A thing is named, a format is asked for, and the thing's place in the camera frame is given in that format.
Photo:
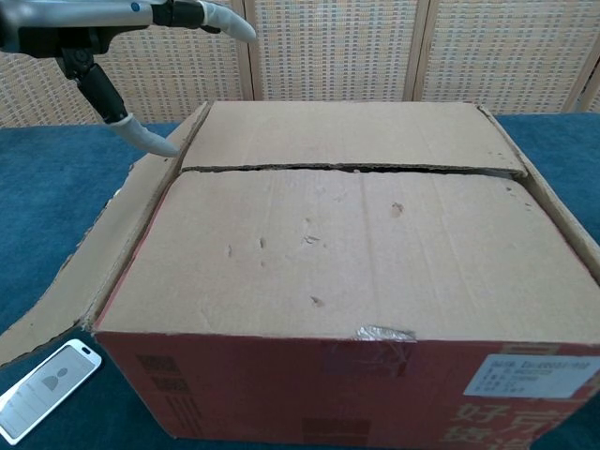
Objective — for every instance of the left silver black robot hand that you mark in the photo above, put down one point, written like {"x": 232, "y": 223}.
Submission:
{"x": 70, "y": 23}

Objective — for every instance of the teal table cloth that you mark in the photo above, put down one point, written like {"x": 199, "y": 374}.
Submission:
{"x": 47, "y": 187}

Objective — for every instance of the wicker folding screen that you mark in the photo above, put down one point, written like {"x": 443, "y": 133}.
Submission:
{"x": 328, "y": 47}

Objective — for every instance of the red cardboard box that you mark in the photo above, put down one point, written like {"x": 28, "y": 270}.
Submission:
{"x": 328, "y": 258}

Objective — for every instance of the white ID card holder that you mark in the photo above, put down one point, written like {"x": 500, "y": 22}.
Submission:
{"x": 47, "y": 389}

